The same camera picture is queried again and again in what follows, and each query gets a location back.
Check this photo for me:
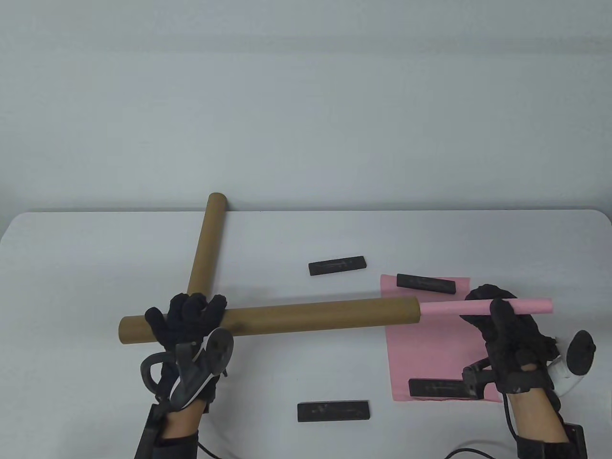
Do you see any person's left hand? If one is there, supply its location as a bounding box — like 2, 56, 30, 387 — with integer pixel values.
145, 293, 228, 416

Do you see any black rectangular weight bar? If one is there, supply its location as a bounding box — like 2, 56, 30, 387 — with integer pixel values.
396, 273, 457, 294
297, 401, 372, 422
308, 256, 367, 276
409, 378, 471, 398

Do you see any pink paper sheet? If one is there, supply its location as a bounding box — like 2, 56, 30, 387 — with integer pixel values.
418, 299, 553, 316
380, 274, 503, 403

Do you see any brown cardboard mailing tube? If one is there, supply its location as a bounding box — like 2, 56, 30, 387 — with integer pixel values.
119, 296, 420, 345
186, 193, 227, 298

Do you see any person's right hand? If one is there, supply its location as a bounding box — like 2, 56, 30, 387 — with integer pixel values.
459, 284, 560, 394

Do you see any black wrist camera unit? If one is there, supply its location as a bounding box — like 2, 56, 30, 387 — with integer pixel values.
564, 423, 587, 459
135, 404, 165, 459

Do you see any person's left forearm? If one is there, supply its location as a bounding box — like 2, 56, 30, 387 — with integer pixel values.
153, 404, 207, 459

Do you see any black camera bracket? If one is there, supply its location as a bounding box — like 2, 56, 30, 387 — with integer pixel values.
462, 361, 498, 400

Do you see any person's right forearm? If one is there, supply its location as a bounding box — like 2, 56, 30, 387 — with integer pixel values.
502, 387, 574, 459

